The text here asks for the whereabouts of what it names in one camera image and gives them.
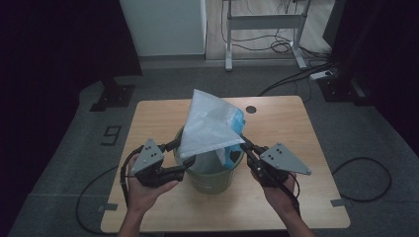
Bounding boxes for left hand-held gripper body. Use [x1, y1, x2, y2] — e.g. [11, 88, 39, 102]
[130, 138, 186, 189]

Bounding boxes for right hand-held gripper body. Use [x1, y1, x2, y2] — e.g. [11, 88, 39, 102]
[253, 142, 312, 189]

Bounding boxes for green plastic bin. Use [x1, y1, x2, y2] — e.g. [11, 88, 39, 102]
[173, 126, 245, 196]

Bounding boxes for white and blue plastic bag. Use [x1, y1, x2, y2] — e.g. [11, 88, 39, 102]
[177, 88, 247, 169]

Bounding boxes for person's right hand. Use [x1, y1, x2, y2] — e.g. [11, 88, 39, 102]
[251, 171, 299, 217]

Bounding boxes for person's left hand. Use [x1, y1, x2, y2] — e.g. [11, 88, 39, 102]
[126, 154, 179, 213]

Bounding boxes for grey tape strip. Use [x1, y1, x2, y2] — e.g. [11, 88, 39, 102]
[97, 202, 119, 212]
[329, 197, 348, 208]

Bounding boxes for black stand base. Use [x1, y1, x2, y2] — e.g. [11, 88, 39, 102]
[89, 76, 136, 113]
[316, 72, 374, 107]

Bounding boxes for white power strip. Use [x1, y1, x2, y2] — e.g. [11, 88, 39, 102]
[308, 69, 334, 81]

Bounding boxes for white cabinet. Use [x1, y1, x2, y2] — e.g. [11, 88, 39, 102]
[119, 0, 208, 57]

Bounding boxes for dark curtain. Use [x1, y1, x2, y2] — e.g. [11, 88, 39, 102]
[322, 0, 419, 156]
[0, 0, 143, 231]

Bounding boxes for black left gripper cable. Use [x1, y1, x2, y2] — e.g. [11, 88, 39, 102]
[75, 145, 146, 236]

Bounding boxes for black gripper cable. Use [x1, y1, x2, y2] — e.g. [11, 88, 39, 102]
[280, 172, 301, 217]
[75, 145, 146, 236]

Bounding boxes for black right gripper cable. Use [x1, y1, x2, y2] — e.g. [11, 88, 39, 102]
[280, 172, 301, 217]

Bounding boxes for thick black power cable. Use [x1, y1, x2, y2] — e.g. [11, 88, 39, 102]
[257, 61, 335, 98]

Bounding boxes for tangled black floor cables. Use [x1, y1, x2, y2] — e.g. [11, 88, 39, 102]
[219, 0, 332, 62]

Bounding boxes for looped black floor cable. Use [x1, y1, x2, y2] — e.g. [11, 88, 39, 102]
[331, 156, 393, 203]

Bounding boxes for white metal desk frame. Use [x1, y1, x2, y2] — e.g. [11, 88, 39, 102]
[222, 0, 308, 72]

